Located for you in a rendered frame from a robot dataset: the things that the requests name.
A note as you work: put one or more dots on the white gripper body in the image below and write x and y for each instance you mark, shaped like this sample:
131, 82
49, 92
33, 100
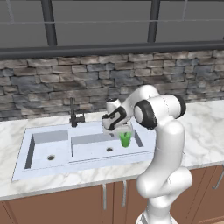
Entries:
126, 128

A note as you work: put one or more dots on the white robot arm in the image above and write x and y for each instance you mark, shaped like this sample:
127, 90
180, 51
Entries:
163, 163

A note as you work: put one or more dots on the green cup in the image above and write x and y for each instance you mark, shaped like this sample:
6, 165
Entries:
125, 140

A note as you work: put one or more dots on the pale double basin sink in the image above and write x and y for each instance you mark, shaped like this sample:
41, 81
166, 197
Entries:
78, 148

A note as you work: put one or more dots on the black tap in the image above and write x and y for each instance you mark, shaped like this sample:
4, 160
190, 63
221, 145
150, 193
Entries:
74, 115

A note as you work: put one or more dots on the brown cupboard door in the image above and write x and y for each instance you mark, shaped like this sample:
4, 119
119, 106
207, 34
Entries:
55, 205
128, 201
211, 201
189, 198

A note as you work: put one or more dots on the dark framed window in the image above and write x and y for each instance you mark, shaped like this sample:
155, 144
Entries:
112, 26

